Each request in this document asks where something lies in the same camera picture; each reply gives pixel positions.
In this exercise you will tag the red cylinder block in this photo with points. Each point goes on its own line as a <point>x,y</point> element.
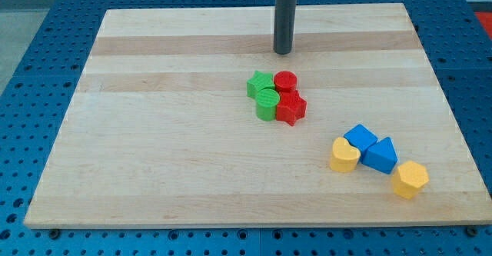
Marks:
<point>285,81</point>

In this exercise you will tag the green star block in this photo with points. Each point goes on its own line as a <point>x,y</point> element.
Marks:
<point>258,82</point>

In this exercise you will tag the blue cube block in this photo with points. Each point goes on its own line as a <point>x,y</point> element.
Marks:
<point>361,138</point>

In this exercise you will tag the green cylinder block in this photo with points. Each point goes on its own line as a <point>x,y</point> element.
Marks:
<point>266,104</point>

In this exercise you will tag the light wooden board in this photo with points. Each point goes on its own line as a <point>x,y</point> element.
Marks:
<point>160,132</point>

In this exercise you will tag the yellow heart block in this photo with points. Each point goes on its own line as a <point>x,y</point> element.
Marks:
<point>344,156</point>

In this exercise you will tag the yellow hexagon block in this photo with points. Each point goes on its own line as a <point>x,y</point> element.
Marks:
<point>409,179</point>

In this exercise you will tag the blue triangle block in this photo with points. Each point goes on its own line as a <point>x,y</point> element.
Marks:
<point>381,156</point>

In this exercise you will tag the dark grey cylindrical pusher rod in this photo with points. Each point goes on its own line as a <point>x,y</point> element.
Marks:
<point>284,17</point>

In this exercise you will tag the red star block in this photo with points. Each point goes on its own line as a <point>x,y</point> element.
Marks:
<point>291,107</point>

